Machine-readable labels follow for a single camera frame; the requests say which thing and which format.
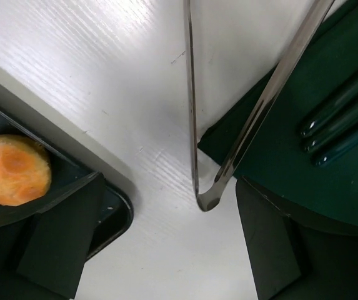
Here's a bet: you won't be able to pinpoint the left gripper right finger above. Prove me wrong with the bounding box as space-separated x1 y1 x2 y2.
236 178 358 299

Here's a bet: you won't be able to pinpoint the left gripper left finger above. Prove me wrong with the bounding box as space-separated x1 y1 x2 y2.
0 172 105 299

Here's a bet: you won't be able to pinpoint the metal tongs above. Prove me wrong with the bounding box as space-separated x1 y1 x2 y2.
184 0 334 212

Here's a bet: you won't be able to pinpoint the large orange round bread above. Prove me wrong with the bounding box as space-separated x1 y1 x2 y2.
0 134 52 206

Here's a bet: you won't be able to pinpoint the black baking tray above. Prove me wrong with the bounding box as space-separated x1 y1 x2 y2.
0 105 134 260

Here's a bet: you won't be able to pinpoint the dark green placemat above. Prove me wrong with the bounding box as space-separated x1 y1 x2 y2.
197 0 358 232

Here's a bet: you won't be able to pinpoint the gold spoon dark handle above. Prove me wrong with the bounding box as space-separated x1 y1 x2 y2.
312 126 358 167

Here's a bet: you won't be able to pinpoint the gold fork dark handle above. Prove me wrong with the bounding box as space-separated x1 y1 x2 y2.
301 97 358 153

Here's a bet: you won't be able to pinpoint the gold knife dark handle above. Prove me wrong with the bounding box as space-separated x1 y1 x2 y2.
299 70 358 138

